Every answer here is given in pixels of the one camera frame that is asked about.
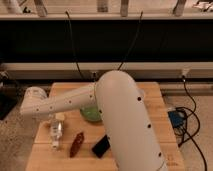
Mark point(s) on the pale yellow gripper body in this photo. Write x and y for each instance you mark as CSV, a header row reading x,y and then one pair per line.
x,y
59,116

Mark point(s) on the clear plastic bottle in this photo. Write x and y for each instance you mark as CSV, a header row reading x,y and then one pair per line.
x,y
56,131

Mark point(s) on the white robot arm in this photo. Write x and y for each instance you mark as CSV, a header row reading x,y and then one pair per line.
x,y
127,124

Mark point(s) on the green ceramic bowl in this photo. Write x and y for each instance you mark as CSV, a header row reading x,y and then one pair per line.
x,y
90,114

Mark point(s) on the red brown oblong object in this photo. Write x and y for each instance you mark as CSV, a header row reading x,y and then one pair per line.
x,y
78,141

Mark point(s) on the black smartphone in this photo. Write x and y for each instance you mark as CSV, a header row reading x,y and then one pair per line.
x,y
100,148

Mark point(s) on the dark equipment at left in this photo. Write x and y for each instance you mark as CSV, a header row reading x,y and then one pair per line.
x,y
10,94

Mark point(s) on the clear plastic cup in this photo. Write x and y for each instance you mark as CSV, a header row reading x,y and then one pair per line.
x,y
142,93

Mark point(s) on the blue connector box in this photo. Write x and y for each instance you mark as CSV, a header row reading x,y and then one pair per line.
x,y
175,119

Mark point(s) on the wall power outlet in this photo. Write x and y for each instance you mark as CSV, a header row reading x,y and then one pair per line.
x,y
94,74

